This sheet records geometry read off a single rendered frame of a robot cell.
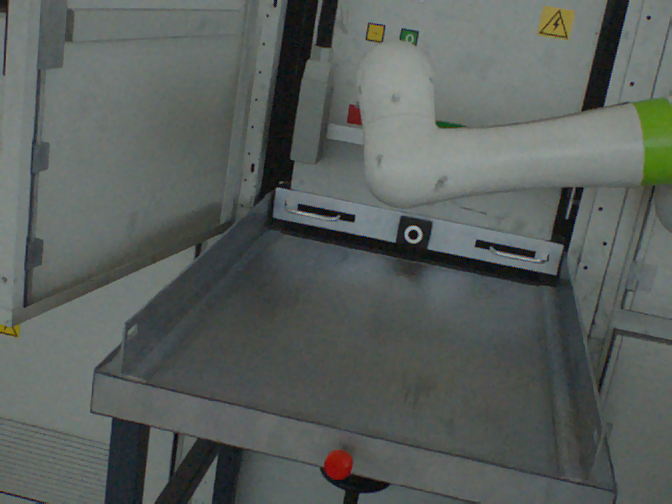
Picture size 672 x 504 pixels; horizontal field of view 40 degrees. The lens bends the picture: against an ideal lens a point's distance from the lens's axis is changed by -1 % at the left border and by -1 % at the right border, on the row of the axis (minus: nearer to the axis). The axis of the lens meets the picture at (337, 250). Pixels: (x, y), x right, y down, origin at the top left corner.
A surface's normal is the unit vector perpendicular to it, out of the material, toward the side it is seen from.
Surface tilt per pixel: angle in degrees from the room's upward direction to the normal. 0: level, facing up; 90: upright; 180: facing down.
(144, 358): 0
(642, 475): 90
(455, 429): 0
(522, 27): 90
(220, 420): 90
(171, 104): 90
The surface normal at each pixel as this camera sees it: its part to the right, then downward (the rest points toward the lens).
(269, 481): -0.18, 0.28
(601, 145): -0.18, -0.01
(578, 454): 0.16, -0.94
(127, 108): 0.92, 0.25
